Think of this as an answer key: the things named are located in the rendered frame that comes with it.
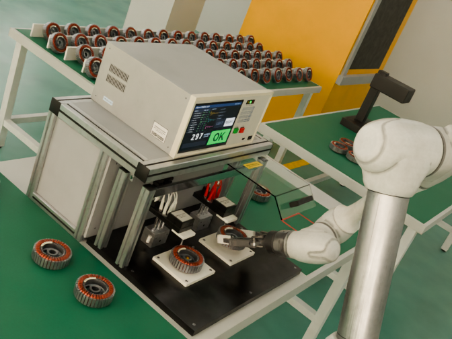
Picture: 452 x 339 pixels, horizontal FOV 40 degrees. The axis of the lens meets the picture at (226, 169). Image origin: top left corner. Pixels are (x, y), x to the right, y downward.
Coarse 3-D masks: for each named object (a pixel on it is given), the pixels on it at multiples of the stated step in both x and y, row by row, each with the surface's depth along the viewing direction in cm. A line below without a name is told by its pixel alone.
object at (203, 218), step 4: (192, 212) 221; (196, 212) 222; (208, 212) 225; (192, 216) 220; (196, 216) 219; (200, 216) 220; (204, 216) 221; (208, 216) 222; (212, 216) 224; (196, 220) 219; (200, 220) 218; (204, 220) 221; (208, 220) 223; (196, 224) 220; (200, 224) 220; (204, 224) 223; (208, 224) 225; (192, 228) 221; (196, 228) 220; (200, 228) 222
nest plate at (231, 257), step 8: (200, 240) 215; (208, 240) 216; (216, 240) 218; (208, 248) 213; (216, 248) 213; (224, 248) 215; (248, 248) 221; (224, 256) 211; (232, 256) 212; (240, 256) 214; (248, 256) 218; (232, 264) 210
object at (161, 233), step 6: (150, 228) 201; (156, 228) 202; (162, 228) 204; (144, 234) 201; (150, 234) 200; (156, 234) 199; (162, 234) 202; (144, 240) 202; (150, 240) 200; (156, 240) 201; (162, 240) 204; (150, 246) 201
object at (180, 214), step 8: (152, 208) 198; (160, 216) 197; (168, 216) 195; (176, 216) 194; (184, 216) 196; (160, 224) 202; (168, 224) 195; (176, 224) 194; (184, 224) 193; (192, 224) 198; (176, 232) 194; (184, 232) 196; (192, 232) 197
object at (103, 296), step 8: (80, 280) 171; (88, 280) 174; (96, 280) 175; (104, 280) 176; (80, 288) 169; (96, 288) 173; (104, 288) 175; (112, 288) 174; (80, 296) 168; (88, 296) 167; (96, 296) 168; (104, 296) 169; (112, 296) 171; (88, 304) 168; (96, 304) 168; (104, 304) 170
